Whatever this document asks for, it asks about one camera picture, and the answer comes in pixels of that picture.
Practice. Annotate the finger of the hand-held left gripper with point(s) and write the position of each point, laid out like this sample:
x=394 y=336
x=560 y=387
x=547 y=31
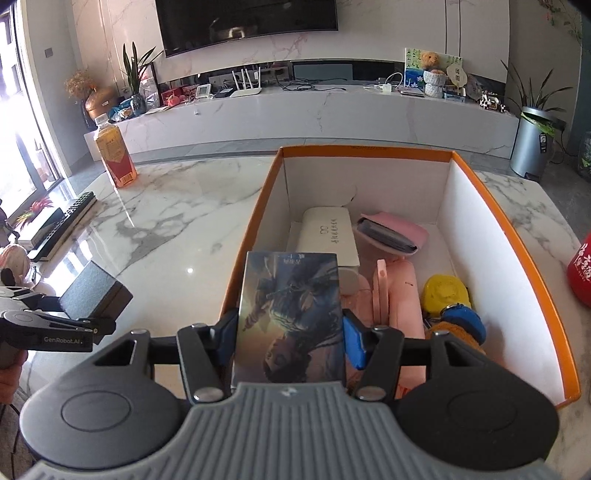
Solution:
x=99 y=327
x=37 y=300

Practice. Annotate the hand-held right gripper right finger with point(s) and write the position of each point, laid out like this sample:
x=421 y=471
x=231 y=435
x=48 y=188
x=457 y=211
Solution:
x=355 y=341

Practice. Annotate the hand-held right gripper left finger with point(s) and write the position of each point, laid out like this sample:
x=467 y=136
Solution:
x=228 y=330

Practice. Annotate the grey lidded box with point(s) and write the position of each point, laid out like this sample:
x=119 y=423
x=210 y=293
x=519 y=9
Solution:
x=94 y=290

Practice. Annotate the shiny picture card box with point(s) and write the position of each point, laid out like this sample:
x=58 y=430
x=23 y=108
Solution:
x=286 y=314

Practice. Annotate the pink tube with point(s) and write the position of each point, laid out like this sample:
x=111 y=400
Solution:
x=401 y=295

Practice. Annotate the yellow plastic toy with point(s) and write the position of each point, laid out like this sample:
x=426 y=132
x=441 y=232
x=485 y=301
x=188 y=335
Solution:
x=445 y=290

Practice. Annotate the white glasses case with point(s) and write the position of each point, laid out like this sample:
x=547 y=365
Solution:
x=323 y=235

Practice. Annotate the pink wallet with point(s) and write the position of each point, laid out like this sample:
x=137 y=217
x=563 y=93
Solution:
x=411 y=230

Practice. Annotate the orange cardboard box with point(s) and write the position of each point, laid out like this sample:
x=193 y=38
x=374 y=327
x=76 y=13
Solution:
x=485 y=240

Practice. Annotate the person's left hand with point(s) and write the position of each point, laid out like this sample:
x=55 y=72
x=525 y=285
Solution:
x=9 y=385

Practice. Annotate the black TV remote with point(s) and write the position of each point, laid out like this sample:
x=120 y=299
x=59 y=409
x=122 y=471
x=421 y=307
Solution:
x=69 y=219

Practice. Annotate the red feather shuttlecock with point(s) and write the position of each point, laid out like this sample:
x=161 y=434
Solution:
x=37 y=205

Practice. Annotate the orange drink bottle red label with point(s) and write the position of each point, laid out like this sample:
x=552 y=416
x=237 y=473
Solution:
x=115 y=157

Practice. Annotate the gold round vase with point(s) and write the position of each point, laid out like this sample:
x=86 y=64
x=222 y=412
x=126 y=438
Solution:
x=99 y=108

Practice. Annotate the blue plastic bag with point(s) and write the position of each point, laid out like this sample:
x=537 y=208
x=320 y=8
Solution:
x=121 y=111

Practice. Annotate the dried flower bunch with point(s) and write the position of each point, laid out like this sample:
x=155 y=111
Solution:
x=81 y=83

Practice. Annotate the white marble TV console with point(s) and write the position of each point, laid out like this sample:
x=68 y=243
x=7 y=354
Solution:
x=323 y=115

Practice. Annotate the white router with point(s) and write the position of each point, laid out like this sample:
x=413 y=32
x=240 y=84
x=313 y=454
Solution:
x=247 y=91

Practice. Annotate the white desk thermometer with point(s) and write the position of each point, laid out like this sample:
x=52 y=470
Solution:
x=204 y=91

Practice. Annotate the green plant in blue vase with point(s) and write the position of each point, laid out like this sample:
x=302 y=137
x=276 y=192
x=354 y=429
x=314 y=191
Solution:
x=134 y=78

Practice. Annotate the white knitted pot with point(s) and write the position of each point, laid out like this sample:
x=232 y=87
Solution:
x=434 y=85

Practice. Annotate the black and white cow figurine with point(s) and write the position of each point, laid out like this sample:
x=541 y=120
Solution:
x=489 y=101

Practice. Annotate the blue and green painting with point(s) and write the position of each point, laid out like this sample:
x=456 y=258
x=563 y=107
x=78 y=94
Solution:
x=413 y=69

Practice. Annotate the white paddle fan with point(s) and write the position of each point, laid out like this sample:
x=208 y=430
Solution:
x=457 y=74

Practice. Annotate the small brown teddy bear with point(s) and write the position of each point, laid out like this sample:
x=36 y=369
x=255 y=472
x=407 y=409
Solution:
x=430 y=60

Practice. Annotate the long leaf green plant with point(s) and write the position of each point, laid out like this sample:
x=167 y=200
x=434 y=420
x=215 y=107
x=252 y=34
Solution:
x=531 y=99

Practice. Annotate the black flat screen TV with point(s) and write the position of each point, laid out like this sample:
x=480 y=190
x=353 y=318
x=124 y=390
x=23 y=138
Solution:
x=244 y=23

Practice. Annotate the hanging vine plant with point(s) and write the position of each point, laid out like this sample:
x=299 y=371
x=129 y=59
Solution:
x=570 y=23

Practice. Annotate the black picture frame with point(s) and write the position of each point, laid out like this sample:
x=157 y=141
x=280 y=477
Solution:
x=150 y=92

